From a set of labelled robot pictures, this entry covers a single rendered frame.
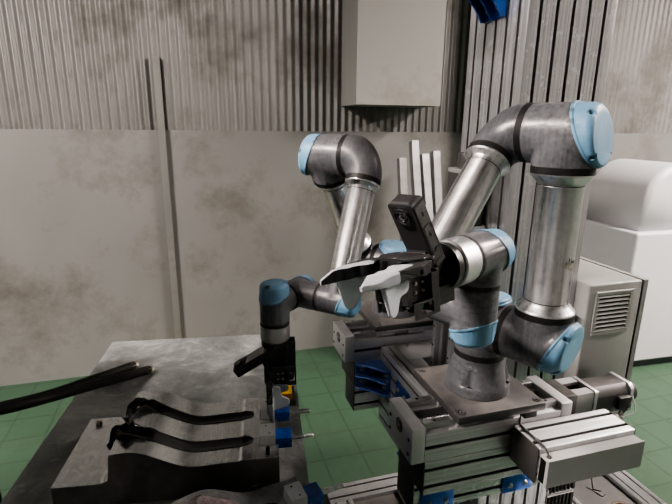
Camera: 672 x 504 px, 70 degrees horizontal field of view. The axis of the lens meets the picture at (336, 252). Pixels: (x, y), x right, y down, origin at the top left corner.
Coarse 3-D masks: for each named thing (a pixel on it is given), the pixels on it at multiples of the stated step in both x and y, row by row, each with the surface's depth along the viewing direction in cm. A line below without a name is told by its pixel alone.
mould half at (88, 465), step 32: (160, 416) 120; (256, 416) 126; (96, 448) 118; (128, 448) 106; (160, 448) 110; (256, 448) 114; (64, 480) 107; (96, 480) 107; (128, 480) 107; (160, 480) 108; (192, 480) 109; (224, 480) 111; (256, 480) 112
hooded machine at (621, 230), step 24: (624, 168) 334; (648, 168) 317; (600, 192) 344; (624, 192) 324; (648, 192) 308; (600, 216) 342; (624, 216) 322; (648, 216) 310; (600, 240) 337; (624, 240) 316; (648, 240) 309; (624, 264) 317; (648, 264) 314; (648, 288) 319; (648, 312) 325; (648, 336) 330; (648, 360) 341
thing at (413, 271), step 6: (414, 264) 60; (420, 264) 60; (426, 264) 60; (402, 270) 57; (408, 270) 58; (414, 270) 58; (420, 270) 60; (426, 270) 60; (402, 276) 58; (408, 276) 59; (414, 276) 60; (402, 282) 58
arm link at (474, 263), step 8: (440, 240) 72; (448, 240) 71; (456, 240) 71; (464, 240) 72; (464, 248) 70; (472, 248) 71; (464, 256) 69; (472, 256) 70; (480, 256) 71; (472, 264) 70; (480, 264) 71; (472, 272) 70; (464, 280) 70; (472, 280) 72
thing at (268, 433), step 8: (264, 424) 118; (272, 424) 118; (264, 432) 115; (272, 432) 115; (280, 432) 118; (288, 432) 118; (264, 440) 114; (272, 440) 115; (280, 440) 115; (288, 440) 116
